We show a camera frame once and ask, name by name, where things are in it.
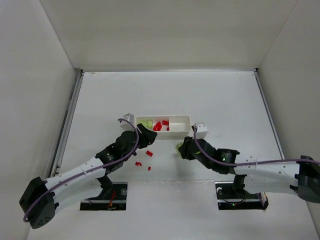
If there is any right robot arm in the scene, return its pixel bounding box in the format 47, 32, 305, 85
176, 136, 320, 204

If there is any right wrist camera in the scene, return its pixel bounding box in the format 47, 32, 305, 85
192, 122, 208, 139

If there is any light green duplo brick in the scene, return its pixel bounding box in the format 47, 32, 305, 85
139, 120, 153, 130

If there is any pale green duplo brick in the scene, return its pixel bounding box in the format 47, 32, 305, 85
175, 142, 183, 158

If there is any red lego slope piece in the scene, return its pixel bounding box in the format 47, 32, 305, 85
162, 120, 169, 126

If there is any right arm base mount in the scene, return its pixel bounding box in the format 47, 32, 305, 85
215, 175, 269, 211

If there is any white divided sorting tray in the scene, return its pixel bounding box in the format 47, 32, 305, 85
134, 115, 192, 140

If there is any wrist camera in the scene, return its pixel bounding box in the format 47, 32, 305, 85
192, 122, 208, 139
118, 113, 135, 131

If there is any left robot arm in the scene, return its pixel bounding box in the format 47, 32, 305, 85
19, 123, 158, 229

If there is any red lego piece lower right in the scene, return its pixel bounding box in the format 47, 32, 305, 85
146, 150, 153, 157

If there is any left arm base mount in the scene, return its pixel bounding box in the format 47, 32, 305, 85
79, 176, 128, 211

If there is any red curved lego piece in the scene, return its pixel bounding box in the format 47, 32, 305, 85
153, 121, 162, 132

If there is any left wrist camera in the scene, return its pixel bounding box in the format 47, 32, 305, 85
118, 113, 135, 131

